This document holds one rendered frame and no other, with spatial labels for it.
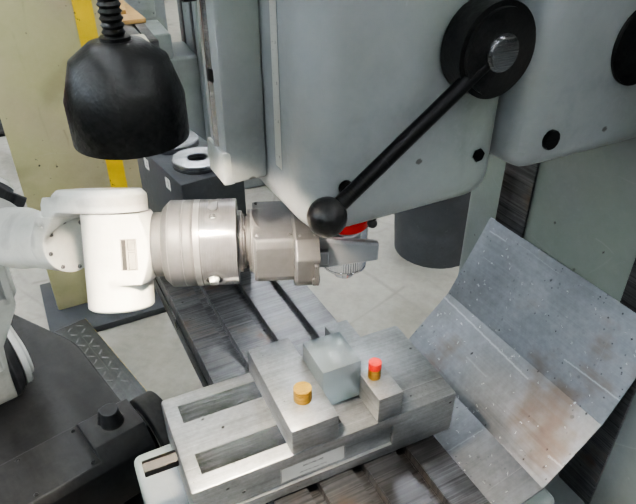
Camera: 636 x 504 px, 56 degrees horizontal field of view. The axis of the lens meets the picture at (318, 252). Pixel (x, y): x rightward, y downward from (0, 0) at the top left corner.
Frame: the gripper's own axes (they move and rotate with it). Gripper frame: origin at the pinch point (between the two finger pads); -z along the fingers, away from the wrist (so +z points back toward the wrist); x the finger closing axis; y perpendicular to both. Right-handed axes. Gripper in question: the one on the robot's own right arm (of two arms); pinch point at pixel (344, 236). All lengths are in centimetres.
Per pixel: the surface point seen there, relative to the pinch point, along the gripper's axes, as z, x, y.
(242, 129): 9.8, -5.9, -14.4
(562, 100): -16.8, -6.2, -16.4
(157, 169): 27, 49, 15
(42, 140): 83, 152, 51
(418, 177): -4.5, -8.9, -11.1
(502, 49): -8.9, -10.7, -21.8
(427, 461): -11.3, -4.8, 31.4
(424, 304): -58, 141, 123
